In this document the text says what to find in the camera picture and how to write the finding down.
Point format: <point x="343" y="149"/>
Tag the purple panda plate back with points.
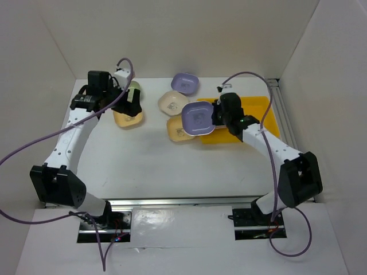
<point x="185" y="83"/>

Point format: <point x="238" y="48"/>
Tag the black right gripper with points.
<point x="217" y="106"/>

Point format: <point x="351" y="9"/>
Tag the aluminium side rail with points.
<point x="282" y="118"/>

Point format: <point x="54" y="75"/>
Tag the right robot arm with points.
<point x="296" y="175"/>

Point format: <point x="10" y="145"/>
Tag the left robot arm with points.
<point x="56" y="181"/>

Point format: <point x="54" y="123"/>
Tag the green panda plate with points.
<point x="134" y="92"/>

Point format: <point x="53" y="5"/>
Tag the purple panda plate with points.
<point x="185" y="83"/>
<point x="197" y="118"/>

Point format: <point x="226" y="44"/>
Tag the cream panda plate centre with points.
<point x="172" y="103"/>

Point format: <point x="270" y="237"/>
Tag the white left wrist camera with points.
<point x="121" y="78"/>

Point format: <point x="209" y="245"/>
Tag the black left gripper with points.
<point x="131" y="109"/>

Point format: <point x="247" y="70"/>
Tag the yellow plastic bin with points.
<point x="255" y="106"/>

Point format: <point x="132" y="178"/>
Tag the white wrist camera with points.
<point x="224" y="88"/>
<point x="121" y="78"/>

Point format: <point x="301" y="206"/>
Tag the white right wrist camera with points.
<point x="224" y="88"/>

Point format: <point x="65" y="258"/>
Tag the yellow panda plate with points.
<point x="125" y="121"/>
<point x="176" y="131"/>

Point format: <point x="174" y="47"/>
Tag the purple panda plate front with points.
<point x="197" y="118"/>

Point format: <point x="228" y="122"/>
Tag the aluminium mounting rail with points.
<point x="129" y="203"/>

